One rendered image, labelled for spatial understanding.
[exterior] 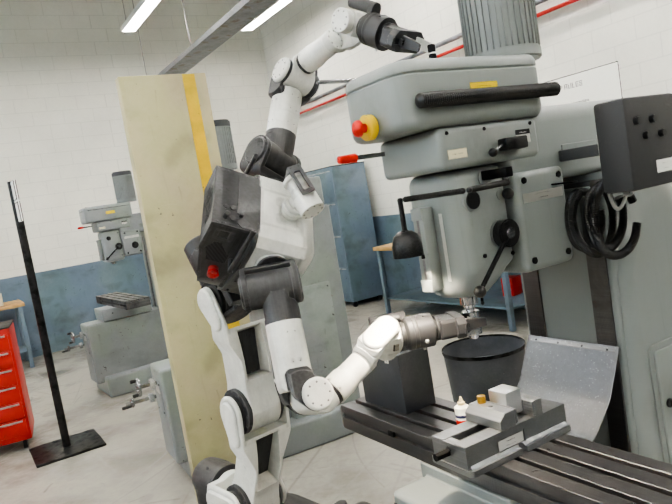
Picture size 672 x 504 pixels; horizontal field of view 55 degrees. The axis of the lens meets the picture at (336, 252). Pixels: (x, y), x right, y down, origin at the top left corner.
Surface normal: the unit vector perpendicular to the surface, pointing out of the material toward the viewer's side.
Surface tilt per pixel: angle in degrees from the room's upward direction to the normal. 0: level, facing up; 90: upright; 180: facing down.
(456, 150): 90
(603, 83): 90
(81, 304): 90
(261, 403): 80
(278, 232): 57
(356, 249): 90
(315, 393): 71
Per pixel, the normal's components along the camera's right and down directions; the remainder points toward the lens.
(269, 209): 0.45, -0.57
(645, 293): 0.51, -0.04
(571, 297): -0.84, 0.18
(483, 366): -0.21, 0.19
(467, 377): -0.61, 0.24
